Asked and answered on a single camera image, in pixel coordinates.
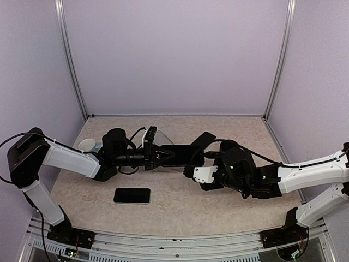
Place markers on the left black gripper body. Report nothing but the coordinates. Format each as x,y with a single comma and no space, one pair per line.
148,163

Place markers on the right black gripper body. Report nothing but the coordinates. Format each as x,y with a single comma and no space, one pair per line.
237,185

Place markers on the black phone front table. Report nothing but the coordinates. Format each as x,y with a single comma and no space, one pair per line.
132,195

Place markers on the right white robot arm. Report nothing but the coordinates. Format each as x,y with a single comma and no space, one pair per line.
257,176

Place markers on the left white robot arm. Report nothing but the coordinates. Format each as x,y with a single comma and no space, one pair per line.
34,150

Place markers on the clear white phone case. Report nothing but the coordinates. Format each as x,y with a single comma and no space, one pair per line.
161,139

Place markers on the black phone near mug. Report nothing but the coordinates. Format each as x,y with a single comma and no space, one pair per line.
203,140

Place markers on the light blue small case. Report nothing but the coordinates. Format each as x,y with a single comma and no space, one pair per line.
97,148

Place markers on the white paper cup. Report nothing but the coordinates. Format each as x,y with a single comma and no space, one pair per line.
87,145

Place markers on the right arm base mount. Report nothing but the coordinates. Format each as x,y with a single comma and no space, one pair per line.
288,233

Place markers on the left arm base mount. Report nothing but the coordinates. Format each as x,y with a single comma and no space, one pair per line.
71,236

